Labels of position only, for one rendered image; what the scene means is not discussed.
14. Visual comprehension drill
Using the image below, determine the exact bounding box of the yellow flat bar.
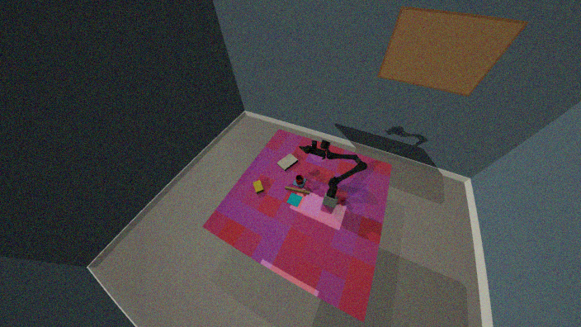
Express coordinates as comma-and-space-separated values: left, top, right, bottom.
253, 180, 264, 194

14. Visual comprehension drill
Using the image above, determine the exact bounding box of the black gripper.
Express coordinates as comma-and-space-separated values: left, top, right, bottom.
299, 145, 319, 155

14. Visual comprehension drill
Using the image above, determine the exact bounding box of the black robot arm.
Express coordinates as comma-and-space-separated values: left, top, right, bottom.
311, 140, 367, 199

